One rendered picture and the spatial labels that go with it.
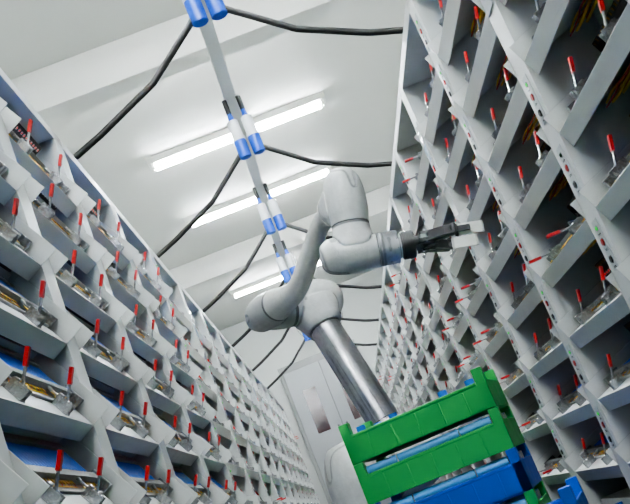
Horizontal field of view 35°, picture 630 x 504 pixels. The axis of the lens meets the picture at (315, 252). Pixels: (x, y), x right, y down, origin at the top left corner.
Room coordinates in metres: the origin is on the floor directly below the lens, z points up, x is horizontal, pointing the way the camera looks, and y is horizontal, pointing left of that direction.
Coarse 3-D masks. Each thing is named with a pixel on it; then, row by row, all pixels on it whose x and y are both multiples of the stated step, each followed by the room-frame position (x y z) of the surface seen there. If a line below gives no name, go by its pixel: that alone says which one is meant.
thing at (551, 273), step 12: (576, 204) 2.26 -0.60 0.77; (588, 228) 2.29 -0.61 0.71; (576, 240) 2.41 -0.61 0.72; (588, 240) 2.35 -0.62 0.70; (564, 252) 2.54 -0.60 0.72; (576, 252) 2.48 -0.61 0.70; (540, 264) 2.86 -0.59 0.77; (552, 264) 2.69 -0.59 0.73; (564, 264) 2.62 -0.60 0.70; (540, 276) 2.86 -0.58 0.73; (552, 276) 2.77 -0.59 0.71
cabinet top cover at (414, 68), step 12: (408, 12) 2.97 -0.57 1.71; (408, 24) 3.04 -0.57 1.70; (408, 36) 3.13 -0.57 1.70; (420, 36) 3.17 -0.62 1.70; (408, 48) 3.23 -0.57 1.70; (420, 48) 3.27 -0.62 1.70; (408, 60) 3.33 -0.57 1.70; (420, 60) 3.37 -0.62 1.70; (408, 72) 3.43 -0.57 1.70; (420, 72) 3.48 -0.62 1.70; (408, 84) 3.55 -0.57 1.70
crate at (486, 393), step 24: (480, 384) 1.88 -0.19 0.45; (432, 408) 1.90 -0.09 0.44; (456, 408) 1.89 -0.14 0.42; (480, 408) 1.88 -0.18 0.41; (360, 432) 1.93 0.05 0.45; (384, 432) 1.92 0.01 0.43; (408, 432) 1.91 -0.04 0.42; (432, 432) 1.90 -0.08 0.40; (360, 456) 1.94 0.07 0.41; (384, 456) 2.11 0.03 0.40
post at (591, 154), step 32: (512, 0) 2.17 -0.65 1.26; (544, 0) 2.17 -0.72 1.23; (512, 32) 2.16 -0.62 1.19; (576, 32) 2.17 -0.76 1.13; (512, 64) 2.25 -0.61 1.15; (544, 64) 2.17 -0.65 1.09; (576, 64) 2.17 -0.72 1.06; (544, 96) 2.16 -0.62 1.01; (544, 128) 2.24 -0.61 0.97; (608, 128) 2.17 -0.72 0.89; (576, 160) 2.16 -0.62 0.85; (608, 160) 2.17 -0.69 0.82; (608, 224) 2.16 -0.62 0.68
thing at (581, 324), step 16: (608, 272) 2.80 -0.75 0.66; (608, 288) 2.57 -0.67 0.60; (576, 304) 2.86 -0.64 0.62; (592, 304) 2.72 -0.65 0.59; (608, 304) 2.40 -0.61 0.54; (624, 304) 2.30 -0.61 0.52; (560, 320) 2.86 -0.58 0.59; (576, 320) 2.86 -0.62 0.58; (592, 320) 2.57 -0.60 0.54; (608, 320) 2.48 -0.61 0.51; (576, 336) 2.80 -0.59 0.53; (592, 336) 2.68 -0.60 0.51
